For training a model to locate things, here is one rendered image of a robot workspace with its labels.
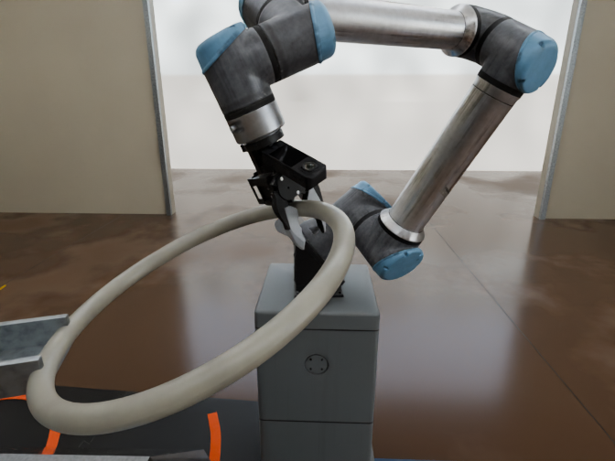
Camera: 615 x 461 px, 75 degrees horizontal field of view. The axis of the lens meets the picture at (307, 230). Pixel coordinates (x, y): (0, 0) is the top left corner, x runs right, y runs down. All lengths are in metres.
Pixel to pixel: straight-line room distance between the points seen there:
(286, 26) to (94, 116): 5.26
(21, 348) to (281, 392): 0.90
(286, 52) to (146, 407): 0.51
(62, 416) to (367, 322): 0.96
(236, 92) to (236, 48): 0.06
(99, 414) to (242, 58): 0.50
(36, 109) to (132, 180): 1.42
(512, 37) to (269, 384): 1.19
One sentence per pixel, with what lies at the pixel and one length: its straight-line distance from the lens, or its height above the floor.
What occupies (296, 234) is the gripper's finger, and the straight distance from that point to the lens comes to 0.71.
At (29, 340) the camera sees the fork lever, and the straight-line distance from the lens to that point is 0.77.
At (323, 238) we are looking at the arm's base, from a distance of 1.30.
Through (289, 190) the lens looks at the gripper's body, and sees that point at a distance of 0.70.
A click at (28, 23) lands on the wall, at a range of 6.24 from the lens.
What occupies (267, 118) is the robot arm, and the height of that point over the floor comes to 1.46.
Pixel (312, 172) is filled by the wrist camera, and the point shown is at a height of 1.38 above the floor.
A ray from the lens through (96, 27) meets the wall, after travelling 5.82.
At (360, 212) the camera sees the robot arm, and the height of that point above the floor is 1.14.
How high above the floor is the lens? 1.49
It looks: 18 degrees down
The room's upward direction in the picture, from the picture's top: straight up
